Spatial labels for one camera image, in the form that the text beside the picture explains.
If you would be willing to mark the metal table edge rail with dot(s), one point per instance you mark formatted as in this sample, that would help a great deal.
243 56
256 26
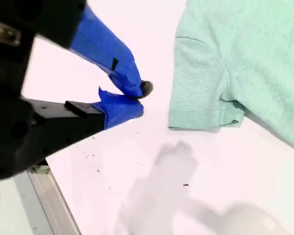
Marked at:
54 203

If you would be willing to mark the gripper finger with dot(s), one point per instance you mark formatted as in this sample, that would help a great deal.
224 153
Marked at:
105 49
117 110

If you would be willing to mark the pale green t-shirt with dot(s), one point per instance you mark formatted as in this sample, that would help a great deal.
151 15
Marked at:
235 61

